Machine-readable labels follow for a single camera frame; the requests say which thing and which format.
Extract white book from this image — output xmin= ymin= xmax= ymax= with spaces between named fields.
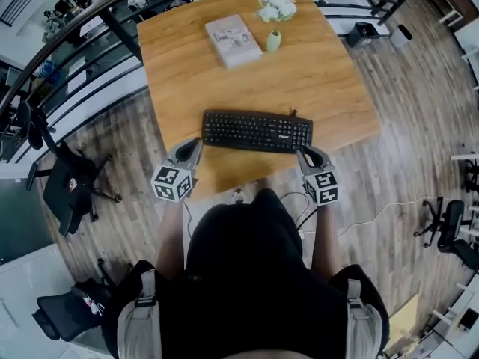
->
xmin=204 ymin=14 xmax=264 ymax=70

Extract cardboard sheet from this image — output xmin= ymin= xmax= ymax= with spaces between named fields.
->
xmin=385 ymin=293 xmax=421 ymax=353

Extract person's right forearm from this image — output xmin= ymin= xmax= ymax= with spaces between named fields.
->
xmin=311 ymin=203 xmax=344 ymax=280

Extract person's black shirt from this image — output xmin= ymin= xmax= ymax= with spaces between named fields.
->
xmin=103 ymin=188 xmax=390 ymax=359

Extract grey shoulder strap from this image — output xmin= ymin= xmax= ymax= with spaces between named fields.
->
xmin=346 ymin=278 xmax=385 ymax=359
xmin=117 ymin=269 xmax=158 ymax=359

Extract white trash bin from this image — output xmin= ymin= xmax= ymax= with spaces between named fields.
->
xmin=389 ymin=23 xmax=413 ymax=48

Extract white table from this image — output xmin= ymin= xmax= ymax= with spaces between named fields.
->
xmin=454 ymin=20 xmax=479 ymax=91

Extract black trash bin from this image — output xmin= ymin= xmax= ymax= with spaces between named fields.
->
xmin=346 ymin=21 xmax=375 ymax=50

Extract pale green vase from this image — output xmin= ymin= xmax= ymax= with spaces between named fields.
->
xmin=266 ymin=30 xmax=282 ymax=53

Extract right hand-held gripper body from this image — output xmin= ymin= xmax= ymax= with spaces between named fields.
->
xmin=302 ymin=169 xmax=340 ymax=206

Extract white flowers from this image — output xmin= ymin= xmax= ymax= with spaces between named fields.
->
xmin=253 ymin=0 xmax=298 ymax=33

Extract black keyboard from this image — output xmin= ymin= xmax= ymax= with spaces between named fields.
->
xmin=201 ymin=109 xmax=314 ymax=155

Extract person's left forearm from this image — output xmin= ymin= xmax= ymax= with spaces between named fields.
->
xmin=154 ymin=199 xmax=187 ymax=280

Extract white floor cable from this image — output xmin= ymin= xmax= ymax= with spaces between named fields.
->
xmin=336 ymin=198 xmax=446 ymax=239

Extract black office chair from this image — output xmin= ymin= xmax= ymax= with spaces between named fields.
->
xmin=31 ymin=278 xmax=113 ymax=343
xmin=17 ymin=101 xmax=123 ymax=236
xmin=413 ymin=196 xmax=479 ymax=274

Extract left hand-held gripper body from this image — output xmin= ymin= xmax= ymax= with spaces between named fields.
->
xmin=150 ymin=162 xmax=198 ymax=204

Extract black floor cable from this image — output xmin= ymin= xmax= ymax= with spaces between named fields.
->
xmin=278 ymin=191 xmax=320 ymax=232

